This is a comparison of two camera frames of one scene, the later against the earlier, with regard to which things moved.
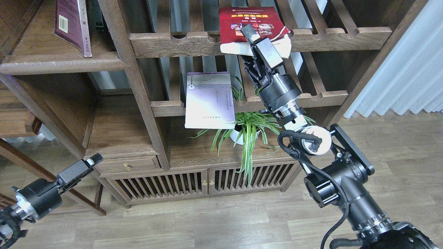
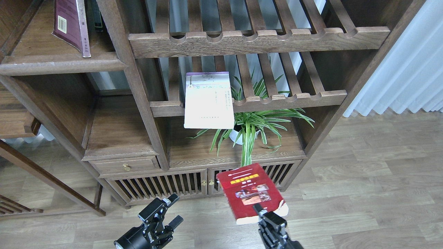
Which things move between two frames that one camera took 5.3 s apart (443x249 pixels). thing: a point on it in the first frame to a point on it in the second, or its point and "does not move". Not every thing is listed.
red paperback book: [266, 21] to [245, 186]
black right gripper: [278, 91] to [272, 230]
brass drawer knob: [127, 166] does not move
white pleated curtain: [411, 78] does not move
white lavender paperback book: [209, 102] does not move
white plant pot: [234, 135] does not move
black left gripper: [37, 199] to [153, 234]
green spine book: [95, 16] does not move
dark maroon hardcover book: [71, 24] does not move
